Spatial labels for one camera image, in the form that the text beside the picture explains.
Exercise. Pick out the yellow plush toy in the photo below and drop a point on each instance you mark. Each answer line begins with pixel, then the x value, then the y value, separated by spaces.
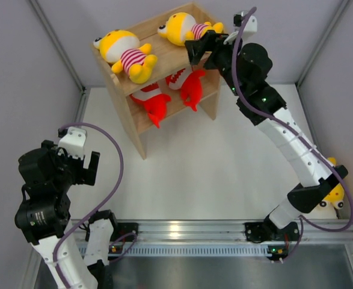
pixel 333 201
pixel 181 27
pixel 124 52

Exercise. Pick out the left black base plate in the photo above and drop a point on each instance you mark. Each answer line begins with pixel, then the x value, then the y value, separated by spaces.
pixel 127 229

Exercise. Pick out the grey slotted cable duct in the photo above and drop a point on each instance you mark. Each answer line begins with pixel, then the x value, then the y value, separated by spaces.
pixel 198 250

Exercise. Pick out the red shark plush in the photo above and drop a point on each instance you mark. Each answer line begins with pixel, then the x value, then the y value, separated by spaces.
pixel 188 82
pixel 154 101

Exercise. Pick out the aluminium mounting rail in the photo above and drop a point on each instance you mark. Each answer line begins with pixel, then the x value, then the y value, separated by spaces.
pixel 222 231

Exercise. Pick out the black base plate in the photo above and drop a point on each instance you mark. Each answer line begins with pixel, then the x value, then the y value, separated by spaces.
pixel 259 232
pixel 127 229

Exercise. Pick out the wooden two-tier shelf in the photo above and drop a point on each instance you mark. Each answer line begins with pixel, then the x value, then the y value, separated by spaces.
pixel 171 58

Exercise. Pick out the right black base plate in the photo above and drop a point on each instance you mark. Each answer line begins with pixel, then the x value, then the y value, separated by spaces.
pixel 259 232

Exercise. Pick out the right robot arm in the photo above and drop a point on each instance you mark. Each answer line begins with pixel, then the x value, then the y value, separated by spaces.
pixel 245 70

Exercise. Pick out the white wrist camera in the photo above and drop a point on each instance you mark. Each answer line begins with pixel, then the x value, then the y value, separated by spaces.
pixel 73 142
pixel 240 20

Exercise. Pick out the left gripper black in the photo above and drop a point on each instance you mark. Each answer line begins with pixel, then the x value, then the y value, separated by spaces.
pixel 84 176

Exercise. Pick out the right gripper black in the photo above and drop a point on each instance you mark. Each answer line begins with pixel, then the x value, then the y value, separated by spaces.
pixel 196 49

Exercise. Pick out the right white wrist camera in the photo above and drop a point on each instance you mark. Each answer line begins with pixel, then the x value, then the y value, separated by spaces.
pixel 240 20

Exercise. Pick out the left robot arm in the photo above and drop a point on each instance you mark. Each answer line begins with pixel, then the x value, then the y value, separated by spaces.
pixel 44 217

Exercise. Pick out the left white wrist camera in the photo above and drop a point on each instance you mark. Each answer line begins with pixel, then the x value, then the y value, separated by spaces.
pixel 73 142

